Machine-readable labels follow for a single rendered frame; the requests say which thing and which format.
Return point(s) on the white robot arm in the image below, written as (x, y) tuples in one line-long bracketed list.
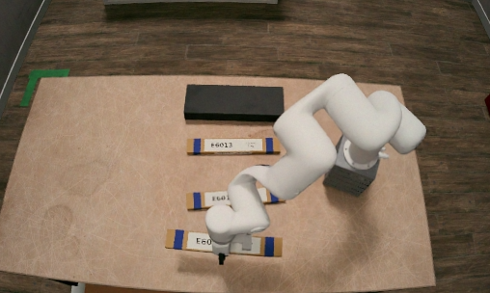
[(310, 153)]

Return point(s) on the tan flat pack with white e6013 label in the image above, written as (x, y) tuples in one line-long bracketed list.
[(195, 241)]

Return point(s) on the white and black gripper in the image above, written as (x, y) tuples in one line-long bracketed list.
[(221, 251)]

